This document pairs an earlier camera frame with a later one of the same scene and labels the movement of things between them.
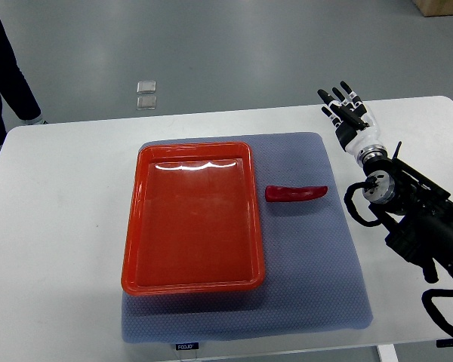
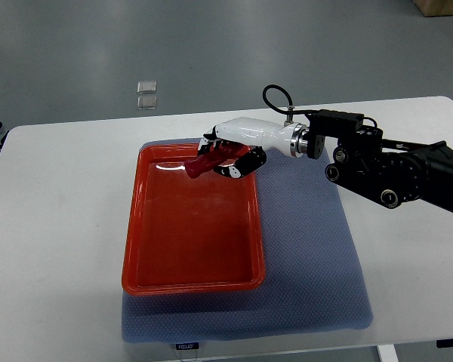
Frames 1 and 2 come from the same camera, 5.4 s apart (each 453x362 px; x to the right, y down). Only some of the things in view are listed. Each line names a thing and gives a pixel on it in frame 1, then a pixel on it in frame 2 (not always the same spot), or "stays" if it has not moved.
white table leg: x=387 y=353 stays
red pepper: x=288 y=194 → x=220 y=153
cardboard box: x=442 y=7 stays
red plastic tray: x=193 y=222 stays
